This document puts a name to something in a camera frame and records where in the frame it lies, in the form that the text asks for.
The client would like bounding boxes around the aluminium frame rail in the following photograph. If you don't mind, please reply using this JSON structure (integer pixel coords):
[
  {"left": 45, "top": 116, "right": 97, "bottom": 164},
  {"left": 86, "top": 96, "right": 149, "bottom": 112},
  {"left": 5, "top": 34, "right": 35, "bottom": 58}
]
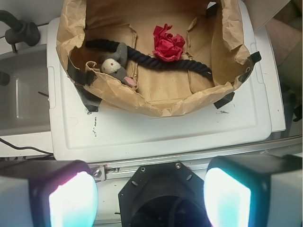
[{"left": 89, "top": 135, "right": 303, "bottom": 182}]

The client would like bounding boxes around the brown paper bag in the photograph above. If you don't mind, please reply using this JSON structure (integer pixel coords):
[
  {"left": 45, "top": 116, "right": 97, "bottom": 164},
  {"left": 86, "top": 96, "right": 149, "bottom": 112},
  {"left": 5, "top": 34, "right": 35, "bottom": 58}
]
[{"left": 56, "top": 0, "right": 261, "bottom": 117}]

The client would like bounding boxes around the black octagonal mount plate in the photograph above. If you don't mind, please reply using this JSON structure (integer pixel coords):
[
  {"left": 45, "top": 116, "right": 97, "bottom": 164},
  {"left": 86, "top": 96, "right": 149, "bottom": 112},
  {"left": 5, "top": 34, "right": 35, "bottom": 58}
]
[{"left": 118, "top": 162, "right": 211, "bottom": 227}]

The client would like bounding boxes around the white plastic bin lid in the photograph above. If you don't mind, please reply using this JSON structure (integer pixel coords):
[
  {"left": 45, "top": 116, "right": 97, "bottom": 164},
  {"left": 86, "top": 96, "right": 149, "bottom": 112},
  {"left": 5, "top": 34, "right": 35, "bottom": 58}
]
[{"left": 47, "top": 1, "right": 285, "bottom": 163}]

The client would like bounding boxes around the crumpled red paper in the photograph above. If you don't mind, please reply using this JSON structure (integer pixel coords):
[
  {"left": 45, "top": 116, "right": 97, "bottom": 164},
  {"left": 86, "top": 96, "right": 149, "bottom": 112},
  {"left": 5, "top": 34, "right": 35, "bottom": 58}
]
[{"left": 152, "top": 24, "right": 185, "bottom": 62}]

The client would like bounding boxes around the gray plush mouse toy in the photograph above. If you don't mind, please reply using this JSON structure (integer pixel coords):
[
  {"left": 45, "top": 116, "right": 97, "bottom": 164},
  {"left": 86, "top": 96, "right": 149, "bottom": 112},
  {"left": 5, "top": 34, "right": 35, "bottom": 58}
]
[{"left": 99, "top": 43, "right": 137, "bottom": 88}]

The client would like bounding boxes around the black cable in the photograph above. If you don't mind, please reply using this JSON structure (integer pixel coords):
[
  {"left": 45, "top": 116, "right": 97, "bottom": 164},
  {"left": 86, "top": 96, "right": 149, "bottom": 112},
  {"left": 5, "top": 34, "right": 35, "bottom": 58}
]
[{"left": 0, "top": 137, "right": 54, "bottom": 157}]

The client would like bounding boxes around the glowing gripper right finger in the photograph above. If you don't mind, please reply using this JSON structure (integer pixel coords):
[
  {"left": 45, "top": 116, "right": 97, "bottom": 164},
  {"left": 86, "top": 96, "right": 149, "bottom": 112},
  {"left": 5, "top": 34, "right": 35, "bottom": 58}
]
[{"left": 204, "top": 155, "right": 303, "bottom": 227}]

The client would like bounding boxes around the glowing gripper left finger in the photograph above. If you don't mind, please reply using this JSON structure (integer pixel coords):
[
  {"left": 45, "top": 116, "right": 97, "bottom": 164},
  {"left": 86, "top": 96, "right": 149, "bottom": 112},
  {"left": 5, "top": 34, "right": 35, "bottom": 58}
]
[{"left": 0, "top": 160, "right": 98, "bottom": 227}]

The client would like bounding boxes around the gray plastic tray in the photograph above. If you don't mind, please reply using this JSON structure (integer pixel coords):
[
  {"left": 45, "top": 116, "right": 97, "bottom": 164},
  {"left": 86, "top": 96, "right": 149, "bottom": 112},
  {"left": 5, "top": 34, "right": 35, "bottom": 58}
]
[{"left": 0, "top": 44, "right": 50, "bottom": 136}]

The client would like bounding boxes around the black twisted rope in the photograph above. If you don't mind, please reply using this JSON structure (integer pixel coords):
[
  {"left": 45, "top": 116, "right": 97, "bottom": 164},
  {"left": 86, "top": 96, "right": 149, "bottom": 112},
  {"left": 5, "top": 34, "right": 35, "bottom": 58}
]
[{"left": 85, "top": 40, "right": 213, "bottom": 77}]

